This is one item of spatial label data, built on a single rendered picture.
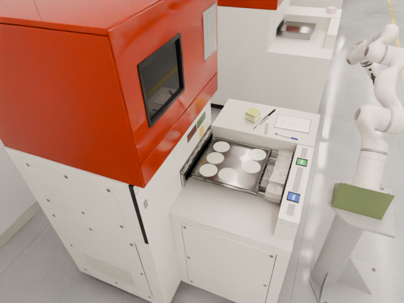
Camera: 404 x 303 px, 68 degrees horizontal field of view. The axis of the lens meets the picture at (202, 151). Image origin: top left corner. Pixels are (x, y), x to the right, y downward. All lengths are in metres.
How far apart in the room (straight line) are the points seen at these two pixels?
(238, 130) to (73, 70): 1.12
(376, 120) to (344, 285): 1.21
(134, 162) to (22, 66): 0.47
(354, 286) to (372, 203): 0.89
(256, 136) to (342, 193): 0.57
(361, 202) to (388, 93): 0.57
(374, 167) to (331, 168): 1.54
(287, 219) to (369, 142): 0.58
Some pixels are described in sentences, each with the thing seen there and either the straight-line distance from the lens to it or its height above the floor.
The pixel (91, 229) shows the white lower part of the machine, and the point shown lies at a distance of 1.71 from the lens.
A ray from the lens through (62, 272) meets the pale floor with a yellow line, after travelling 2.57.
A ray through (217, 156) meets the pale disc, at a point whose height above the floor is 0.90.
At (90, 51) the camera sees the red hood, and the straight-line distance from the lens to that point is 0.90.
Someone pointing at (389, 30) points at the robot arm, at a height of 1.47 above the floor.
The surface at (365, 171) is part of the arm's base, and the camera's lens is 1.65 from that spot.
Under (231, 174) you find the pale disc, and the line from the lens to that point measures 1.64.
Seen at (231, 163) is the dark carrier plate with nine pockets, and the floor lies 0.90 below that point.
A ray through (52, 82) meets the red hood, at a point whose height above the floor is 1.63.
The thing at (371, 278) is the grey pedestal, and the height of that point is 0.01.
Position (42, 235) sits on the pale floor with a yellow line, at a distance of 2.85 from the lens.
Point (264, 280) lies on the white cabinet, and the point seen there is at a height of 0.49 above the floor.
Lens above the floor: 2.06
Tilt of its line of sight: 41 degrees down
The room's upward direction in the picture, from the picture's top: 3 degrees counter-clockwise
